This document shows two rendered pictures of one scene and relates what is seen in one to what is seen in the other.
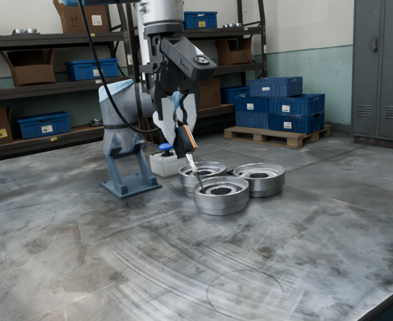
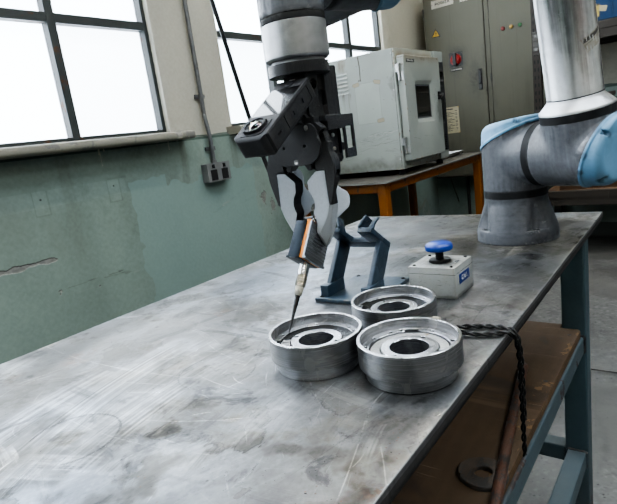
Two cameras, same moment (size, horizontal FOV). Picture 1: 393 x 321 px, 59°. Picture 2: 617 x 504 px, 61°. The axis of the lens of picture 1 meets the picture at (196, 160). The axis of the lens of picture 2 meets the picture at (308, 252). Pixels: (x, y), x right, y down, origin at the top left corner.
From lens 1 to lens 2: 0.70 m
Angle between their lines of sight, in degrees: 67
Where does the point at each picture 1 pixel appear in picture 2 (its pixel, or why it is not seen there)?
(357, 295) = not seen: outside the picture
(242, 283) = (89, 433)
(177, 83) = (293, 154)
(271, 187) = (373, 373)
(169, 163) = (420, 275)
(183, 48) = (269, 103)
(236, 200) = (284, 359)
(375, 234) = not seen: outside the picture
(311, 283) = (73, 483)
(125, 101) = (504, 154)
